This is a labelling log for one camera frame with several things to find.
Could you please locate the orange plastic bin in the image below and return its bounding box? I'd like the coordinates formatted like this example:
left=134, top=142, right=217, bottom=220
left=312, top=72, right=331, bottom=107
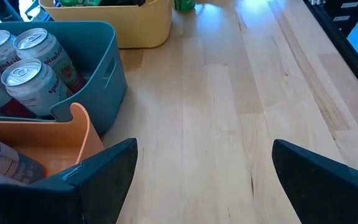
left=0, top=102, right=106, bottom=187

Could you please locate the teal plastic bin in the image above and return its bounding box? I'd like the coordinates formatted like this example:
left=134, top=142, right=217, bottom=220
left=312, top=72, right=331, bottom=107
left=0, top=21, right=128, bottom=136

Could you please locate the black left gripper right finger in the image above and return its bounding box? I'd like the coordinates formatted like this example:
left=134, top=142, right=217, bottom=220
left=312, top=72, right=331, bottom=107
left=271, top=138, right=358, bottom=224

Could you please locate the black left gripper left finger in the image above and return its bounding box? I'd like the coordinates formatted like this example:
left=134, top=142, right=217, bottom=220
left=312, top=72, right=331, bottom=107
left=0, top=138, right=139, bottom=224

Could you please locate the yellow plastic bin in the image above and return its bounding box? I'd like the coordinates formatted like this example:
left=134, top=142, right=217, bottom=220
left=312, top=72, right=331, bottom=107
left=38, top=0, right=173, bottom=49

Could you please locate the black cylindrical stand column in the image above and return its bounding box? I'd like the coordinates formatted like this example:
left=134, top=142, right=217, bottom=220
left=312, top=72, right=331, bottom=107
left=0, top=0, right=23, bottom=22

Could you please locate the black box with white labels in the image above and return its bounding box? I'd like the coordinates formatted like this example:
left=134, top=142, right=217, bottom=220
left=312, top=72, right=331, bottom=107
left=303, top=0, right=358, bottom=38

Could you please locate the green Sprite soda can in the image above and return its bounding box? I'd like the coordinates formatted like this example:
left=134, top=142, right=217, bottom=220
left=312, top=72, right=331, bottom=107
left=58, top=0, right=102, bottom=7
left=173, top=0, right=196, bottom=13

